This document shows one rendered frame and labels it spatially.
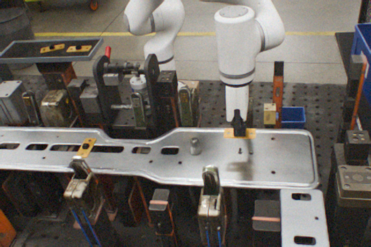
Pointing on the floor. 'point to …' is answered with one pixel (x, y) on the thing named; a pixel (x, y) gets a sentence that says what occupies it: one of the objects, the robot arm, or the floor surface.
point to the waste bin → (15, 26)
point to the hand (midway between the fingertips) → (239, 126)
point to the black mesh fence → (364, 12)
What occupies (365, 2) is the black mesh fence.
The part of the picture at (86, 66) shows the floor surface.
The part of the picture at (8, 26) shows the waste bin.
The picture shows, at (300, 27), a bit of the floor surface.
